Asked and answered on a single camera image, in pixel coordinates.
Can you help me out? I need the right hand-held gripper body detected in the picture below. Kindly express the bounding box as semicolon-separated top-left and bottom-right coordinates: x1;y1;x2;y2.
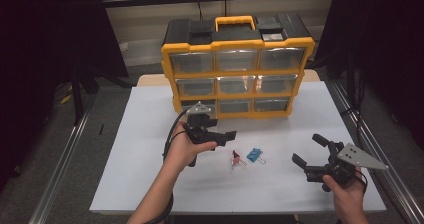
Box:
304;141;389;192

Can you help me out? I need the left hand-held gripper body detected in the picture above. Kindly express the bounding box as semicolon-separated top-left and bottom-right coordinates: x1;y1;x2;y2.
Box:
184;101;231;168

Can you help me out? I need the clear plastic drawer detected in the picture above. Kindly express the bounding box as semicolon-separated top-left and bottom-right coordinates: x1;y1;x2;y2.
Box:
181;99;217;114

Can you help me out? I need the red binder clip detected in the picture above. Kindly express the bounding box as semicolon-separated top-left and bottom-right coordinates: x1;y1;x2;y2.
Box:
231;149;248;169

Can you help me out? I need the blue binder clip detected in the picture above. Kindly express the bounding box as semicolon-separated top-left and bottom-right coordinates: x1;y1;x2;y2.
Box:
245;147;267;165

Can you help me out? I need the yellow black drawer organizer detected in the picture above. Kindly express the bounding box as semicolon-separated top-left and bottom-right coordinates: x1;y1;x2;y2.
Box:
160;13;316;122

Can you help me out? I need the person's left hand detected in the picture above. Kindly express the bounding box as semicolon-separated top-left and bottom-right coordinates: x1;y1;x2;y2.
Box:
163;122;218;175

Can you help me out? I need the person's right hand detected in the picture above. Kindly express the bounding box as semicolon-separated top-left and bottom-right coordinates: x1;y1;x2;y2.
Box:
322;168;368;215

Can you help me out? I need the set of clear organizer drawers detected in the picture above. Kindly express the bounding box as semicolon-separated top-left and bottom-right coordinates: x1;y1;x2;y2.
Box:
169;47;306;113

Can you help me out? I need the black metal stand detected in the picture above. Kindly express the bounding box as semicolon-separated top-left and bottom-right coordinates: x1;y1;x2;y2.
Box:
70;63;101;125

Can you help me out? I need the black curtain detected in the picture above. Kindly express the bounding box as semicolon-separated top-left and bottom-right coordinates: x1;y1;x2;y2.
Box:
314;0;424;150
0;0;129;192

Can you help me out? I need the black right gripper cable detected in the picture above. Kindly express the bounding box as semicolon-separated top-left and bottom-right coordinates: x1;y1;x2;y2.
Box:
354;170;369;196

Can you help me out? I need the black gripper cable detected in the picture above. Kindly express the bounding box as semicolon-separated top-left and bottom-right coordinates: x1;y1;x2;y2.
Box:
146;112;188;224
354;170;369;196

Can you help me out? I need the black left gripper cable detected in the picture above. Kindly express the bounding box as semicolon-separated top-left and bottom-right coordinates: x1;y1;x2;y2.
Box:
146;112;188;224

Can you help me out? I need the black floor cable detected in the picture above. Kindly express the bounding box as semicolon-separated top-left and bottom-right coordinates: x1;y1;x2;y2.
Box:
339;107;365;148

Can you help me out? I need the aluminium floor rail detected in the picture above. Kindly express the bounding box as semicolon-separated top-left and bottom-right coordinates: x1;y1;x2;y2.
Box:
28;112;91;224
328;80;424;224

